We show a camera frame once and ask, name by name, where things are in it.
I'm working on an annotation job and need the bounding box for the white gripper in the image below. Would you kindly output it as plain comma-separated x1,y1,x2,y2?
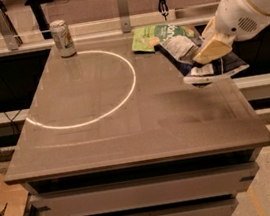
192,0,270,64

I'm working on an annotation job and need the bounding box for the blue chip bag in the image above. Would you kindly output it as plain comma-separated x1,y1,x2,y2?
159,35,249,87

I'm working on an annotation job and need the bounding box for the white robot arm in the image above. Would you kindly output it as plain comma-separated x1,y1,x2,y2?
192,0,270,64

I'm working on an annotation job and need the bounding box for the green chip bag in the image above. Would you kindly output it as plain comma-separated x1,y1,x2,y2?
132,24,195,53

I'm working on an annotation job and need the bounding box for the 7up soda can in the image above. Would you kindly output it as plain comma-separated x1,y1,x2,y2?
49,20,76,58

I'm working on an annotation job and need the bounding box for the grey drawer cabinet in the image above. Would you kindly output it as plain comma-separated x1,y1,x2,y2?
5,37,270,216

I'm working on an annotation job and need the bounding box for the black table leg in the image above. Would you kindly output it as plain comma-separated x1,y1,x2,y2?
25,0,54,39

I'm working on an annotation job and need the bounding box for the black hanging cable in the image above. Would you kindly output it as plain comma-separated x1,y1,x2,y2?
155,0,171,22

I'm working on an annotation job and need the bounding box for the middle metal bracket post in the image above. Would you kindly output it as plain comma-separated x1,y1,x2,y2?
117,0,131,33

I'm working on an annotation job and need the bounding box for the metal bracket post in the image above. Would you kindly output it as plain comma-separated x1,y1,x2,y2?
0,9,22,51
117,0,131,33

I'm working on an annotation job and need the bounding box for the left metal bracket post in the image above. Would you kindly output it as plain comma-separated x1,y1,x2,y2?
0,9,22,51

